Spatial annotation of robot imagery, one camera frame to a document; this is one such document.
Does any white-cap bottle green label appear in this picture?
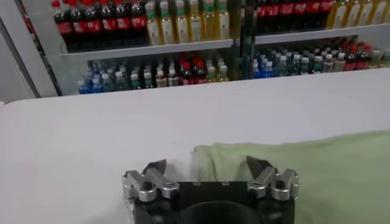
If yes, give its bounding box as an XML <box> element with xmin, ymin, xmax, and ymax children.
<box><xmin>129</xmin><ymin>72</ymin><xmax>141</xmax><ymax>91</ymax></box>
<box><xmin>300</xmin><ymin>57</ymin><xmax>311</xmax><ymax>75</ymax></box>
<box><xmin>311</xmin><ymin>55</ymin><xmax>324</xmax><ymax>74</ymax></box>
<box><xmin>142</xmin><ymin>71</ymin><xmax>155</xmax><ymax>89</ymax></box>

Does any white-cap bottle beige label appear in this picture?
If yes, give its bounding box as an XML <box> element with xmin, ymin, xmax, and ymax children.
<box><xmin>333</xmin><ymin>52</ymin><xmax>347</xmax><ymax>72</ymax></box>
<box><xmin>322</xmin><ymin>54</ymin><xmax>335</xmax><ymax>73</ymax></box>
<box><xmin>155</xmin><ymin>69</ymin><xmax>168</xmax><ymax>88</ymax></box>
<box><xmin>166</xmin><ymin>68</ymin><xmax>180</xmax><ymax>87</ymax></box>

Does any white beverage display shelf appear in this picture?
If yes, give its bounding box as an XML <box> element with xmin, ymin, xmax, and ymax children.
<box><xmin>243</xmin><ymin>0</ymin><xmax>390</xmax><ymax>80</ymax></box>
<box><xmin>0</xmin><ymin>0</ymin><xmax>243</xmax><ymax>101</ymax></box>

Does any small clear green bottle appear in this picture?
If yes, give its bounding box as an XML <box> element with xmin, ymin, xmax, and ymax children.
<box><xmin>101</xmin><ymin>72</ymin><xmax>114</xmax><ymax>93</ymax></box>
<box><xmin>275</xmin><ymin>55</ymin><xmax>289</xmax><ymax>77</ymax></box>
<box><xmin>288</xmin><ymin>54</ymin><xmax>302</xmax><ymax>76</ymax></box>
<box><xmin>114</xmin><ymin>71</ymin><xmax>129</xmax><ymax>91</ymax></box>

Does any small blue water bottle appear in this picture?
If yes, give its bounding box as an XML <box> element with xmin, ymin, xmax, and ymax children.
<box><xmin>90</xmin><ymin>76</ymin><xmax>104</xmax><ymax>94</ymax></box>
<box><xmin>76</xmin><ymin>78</ymin><xmax>91</xmax><ymax>95</ymax></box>
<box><xmin>252</xmin><ymin>62</ymin><xmax>263</xmax><ymax>80</ymax></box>
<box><xmin>261</xmin><ymin>60</ymin><xmax>275</xmax><ymax>79</ymax></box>

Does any small red-cap cola bottle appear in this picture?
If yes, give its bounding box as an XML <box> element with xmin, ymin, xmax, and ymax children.
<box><xmin>180</xmin><ymin>62</ymin><xmax>194</xmax><ymax>86</ymax></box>
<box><xmin>345</xmin><ymin>45</ymin><xmax>359</xmax><ymax>72</ymax></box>
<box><xmin>355</xmin><ymin>44</ymin><xmax>372</xmax><ymax>71</ymax></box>
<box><xmin>193</xmin><ymin>60</ymin><xmax>208</xmax><ymax>85</ymax></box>

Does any black vertical shelf post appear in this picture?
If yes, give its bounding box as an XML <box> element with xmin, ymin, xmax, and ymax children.
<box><xmin>239</xmin><ymin>0</ymin><xmax>257</xmax><ymax>80</ymax></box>

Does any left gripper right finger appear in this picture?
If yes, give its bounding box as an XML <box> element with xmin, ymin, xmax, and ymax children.
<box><xmin>246</xmin><ymin>155</ymin><xmax>300</xmax><ymax>201</ymax></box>

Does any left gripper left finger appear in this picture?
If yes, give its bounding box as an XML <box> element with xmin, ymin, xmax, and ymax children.
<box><xmin>122</xmin><ymin>159</ymin><xmax>180</xmax><ymax>203</ymax></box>

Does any light green t-shirt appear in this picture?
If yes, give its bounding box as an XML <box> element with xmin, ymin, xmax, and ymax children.
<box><xmin>190</xmin><ymin>130</ymin><xmax>390</xmax><ymax>224</ymax></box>

